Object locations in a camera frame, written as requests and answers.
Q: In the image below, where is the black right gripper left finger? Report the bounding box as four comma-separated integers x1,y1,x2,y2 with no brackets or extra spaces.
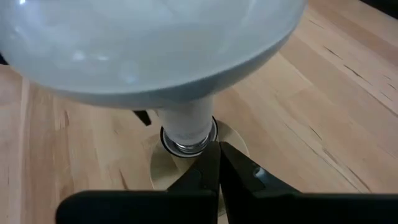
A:
55,141,222,224

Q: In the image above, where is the wooden lamp socket base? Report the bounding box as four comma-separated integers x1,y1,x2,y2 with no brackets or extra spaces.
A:
148,115,251,217

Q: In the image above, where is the white flood light bulb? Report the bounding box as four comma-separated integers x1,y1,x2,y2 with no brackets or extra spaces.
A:
0,0,309,156

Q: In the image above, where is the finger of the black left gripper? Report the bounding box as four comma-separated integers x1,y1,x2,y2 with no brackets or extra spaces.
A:
133,109,152,127

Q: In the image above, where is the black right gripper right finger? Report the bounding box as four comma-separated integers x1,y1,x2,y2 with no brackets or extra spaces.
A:
219,141,398,224

